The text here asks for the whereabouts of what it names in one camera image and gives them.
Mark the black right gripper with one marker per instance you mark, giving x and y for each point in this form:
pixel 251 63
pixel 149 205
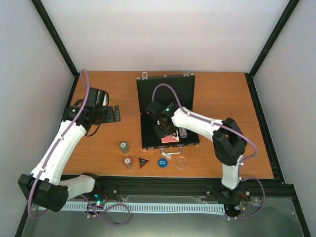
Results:
pixel 160 135

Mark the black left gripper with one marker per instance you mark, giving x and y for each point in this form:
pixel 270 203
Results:
pixel 111 116

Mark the red back card deck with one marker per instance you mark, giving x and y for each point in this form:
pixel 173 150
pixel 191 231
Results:
pixel 172 138

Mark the blue poker chip stack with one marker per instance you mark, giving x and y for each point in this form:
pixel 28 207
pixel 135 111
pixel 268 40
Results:
pixel 183 133

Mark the blue small blind button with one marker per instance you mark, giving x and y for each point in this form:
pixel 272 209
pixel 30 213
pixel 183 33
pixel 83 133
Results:
pixel 162 162

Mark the black poker set case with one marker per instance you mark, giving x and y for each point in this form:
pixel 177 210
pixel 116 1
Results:
pixel 184 86

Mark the red poker chip stack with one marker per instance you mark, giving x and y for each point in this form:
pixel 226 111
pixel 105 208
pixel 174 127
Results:
pixel 128 163

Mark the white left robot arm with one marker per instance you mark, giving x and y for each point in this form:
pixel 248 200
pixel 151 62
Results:
pixel 43 186

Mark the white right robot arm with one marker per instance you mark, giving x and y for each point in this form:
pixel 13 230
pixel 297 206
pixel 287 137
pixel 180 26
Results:
pixel 229 146

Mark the green poker chip stack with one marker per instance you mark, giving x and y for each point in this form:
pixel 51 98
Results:
pixel 124 147

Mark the clear round dealer button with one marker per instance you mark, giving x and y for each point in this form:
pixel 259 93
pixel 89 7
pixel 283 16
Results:
pixel 180 162

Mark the triangular all in button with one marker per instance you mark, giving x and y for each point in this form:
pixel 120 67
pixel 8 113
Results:
pixel 142 162

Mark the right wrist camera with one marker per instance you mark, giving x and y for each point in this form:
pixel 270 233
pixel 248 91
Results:
pixel 154 110

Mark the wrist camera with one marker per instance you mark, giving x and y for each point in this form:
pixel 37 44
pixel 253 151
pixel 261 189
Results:
pixel 98 97
pixel 154 110

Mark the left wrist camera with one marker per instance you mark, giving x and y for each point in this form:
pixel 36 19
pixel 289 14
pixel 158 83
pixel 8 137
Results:
pixel 98 97

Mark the light blue cable duct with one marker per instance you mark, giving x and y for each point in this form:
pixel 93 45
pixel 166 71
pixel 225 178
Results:
pixel 163 208

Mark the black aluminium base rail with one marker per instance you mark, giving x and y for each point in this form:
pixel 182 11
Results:
pixel 209 188

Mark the black frame post left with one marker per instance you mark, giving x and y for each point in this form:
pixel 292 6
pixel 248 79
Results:
pixel 54 35

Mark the black frame post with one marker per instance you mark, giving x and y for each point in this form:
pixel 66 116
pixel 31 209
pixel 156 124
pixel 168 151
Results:
pixel 283 19
pixel 54 35

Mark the black frame post right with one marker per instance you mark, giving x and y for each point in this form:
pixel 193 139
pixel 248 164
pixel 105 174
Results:
pixel 283 19

